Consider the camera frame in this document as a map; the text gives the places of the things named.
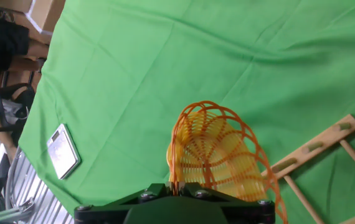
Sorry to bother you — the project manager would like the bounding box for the green cloth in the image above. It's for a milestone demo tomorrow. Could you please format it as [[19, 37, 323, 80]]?
[[17, 0, 355, 224]]

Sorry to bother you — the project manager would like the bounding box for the aluminium frame rail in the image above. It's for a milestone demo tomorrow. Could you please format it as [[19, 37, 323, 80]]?
[[0, 197, 37, 224]]

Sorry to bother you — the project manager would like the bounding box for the cardboard box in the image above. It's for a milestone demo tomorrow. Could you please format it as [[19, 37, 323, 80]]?
[[0, 0, 67, 44]]

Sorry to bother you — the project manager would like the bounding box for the wooden dish rack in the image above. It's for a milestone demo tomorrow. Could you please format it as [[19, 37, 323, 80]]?
[[260, 113, 355, 224]]

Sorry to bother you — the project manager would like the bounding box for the person in black shirt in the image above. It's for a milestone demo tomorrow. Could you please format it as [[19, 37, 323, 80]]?
[[0, 14, 31, 71]]

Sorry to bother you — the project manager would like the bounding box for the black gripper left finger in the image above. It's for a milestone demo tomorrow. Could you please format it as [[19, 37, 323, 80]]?
[[74, 182, 175, 215]]

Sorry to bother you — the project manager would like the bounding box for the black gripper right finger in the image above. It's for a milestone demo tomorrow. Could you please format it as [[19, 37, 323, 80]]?
[[174, 182, 275, 215]]

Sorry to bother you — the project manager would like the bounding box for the orange yellow woven basket dish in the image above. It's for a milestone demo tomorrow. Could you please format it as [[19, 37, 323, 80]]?
[[166, 100, 288, 224]]

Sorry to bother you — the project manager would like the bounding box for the silver digital kitchen scale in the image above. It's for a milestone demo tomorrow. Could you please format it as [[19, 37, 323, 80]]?
[[46, 123, 82, 180]]

